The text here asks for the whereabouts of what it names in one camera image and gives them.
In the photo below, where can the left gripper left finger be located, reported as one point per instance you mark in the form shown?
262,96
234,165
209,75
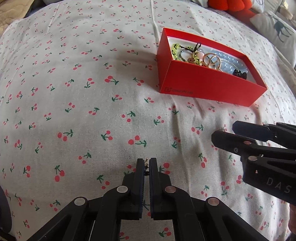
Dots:
133,198

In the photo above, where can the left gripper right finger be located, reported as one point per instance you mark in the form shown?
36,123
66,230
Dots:
160,200

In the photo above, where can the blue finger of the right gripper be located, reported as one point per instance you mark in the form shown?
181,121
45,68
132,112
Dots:
235,144
250,130

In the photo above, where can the black hair claw clip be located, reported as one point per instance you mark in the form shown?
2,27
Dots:
240,74

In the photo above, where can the gold flower charm keychain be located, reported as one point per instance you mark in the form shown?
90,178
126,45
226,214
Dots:
197,54

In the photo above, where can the red jewelry box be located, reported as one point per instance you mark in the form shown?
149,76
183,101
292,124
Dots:
186,79

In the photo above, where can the right human hand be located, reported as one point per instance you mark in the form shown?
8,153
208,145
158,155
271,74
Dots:
292,222

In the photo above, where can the deer print pillow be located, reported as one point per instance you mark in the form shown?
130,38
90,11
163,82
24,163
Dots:
278,32

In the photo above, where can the cherry print bed sheet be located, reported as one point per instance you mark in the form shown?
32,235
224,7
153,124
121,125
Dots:
80,103

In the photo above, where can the red persimmon plush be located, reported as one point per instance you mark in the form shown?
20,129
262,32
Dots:
239,9

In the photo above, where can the white patterned pillow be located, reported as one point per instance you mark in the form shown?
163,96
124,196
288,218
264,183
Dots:
257,6

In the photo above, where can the beige quilted blanket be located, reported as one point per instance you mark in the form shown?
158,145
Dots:
12,10

